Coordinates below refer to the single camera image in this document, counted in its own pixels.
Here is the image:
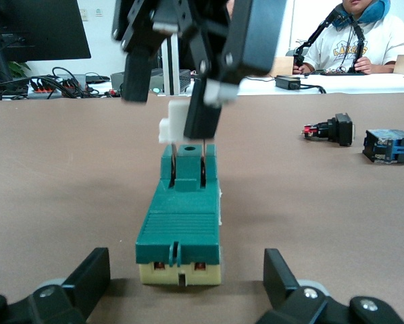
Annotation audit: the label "brown paper table cover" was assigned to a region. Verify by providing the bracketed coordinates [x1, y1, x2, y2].
[0, 93, 404, 324]

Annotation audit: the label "green push button blue block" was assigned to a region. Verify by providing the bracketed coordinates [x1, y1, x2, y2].
[361, 128, 404, 166]

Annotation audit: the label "black push button red tip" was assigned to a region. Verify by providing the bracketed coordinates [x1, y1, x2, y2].
[302, 112, 355, 148]

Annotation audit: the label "power strip with orange plugs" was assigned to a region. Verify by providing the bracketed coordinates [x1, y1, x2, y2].
[28, 78, 60, 95]

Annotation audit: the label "blue neck pillow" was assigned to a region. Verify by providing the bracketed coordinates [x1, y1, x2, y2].
[334, 0, 393, 25]

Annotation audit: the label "grey computer box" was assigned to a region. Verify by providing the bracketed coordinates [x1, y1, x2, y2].
[109, 67, 193, 99]

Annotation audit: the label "black power adapter brick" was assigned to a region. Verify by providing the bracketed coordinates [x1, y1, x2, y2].
[274, 74, 302, 90]

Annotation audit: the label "white operator table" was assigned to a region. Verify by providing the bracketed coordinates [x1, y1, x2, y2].
[236, 72, 404, 97]

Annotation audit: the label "aluminium camera mount post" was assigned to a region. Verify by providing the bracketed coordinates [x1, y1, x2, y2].
[157, 32, 191, 99]

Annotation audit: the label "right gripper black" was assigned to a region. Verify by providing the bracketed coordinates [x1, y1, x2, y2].
[111, 0, 288, 141]

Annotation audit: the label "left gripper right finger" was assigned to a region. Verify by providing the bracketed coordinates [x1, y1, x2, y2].
[255, 248, 404, 324]

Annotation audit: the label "black tangled desk cables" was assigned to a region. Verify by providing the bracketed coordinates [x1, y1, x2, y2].
[0, 66, 111, 101]

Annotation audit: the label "person in white t-shirt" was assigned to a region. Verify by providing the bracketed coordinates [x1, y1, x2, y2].
[302, 0, 404, 76]

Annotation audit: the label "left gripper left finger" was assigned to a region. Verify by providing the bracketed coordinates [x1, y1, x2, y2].
[0, 247, 111, 324]

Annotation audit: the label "black computer monitor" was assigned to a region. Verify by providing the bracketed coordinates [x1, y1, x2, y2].
[0, 0, 93, 63]

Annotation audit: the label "green potted plant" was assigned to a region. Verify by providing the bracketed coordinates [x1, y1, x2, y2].
[0, 61, 32, 84]

